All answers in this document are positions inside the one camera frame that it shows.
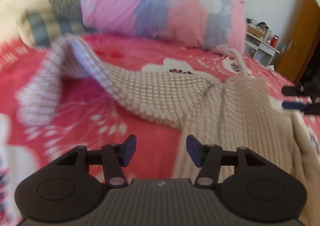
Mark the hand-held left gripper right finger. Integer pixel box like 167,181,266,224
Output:
186,135,268,188

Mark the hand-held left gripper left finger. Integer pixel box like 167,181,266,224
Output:
55,134,137,188

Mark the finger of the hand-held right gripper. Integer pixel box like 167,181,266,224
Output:
282,101,320,115
282,85,320,97

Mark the cream knitted sweater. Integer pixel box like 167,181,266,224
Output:
16,35,320,193

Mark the red floral blanket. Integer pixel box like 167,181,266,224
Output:
0,33,320,226

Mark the white desk shelf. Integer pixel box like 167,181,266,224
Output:
245,31,280,65

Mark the wooden door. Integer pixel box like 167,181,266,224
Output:
276,0,320,83

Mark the pink and purple quilt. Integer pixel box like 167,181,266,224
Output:
79,0,247,53

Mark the plaid pillow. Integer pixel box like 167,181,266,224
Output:
19,11,83,47

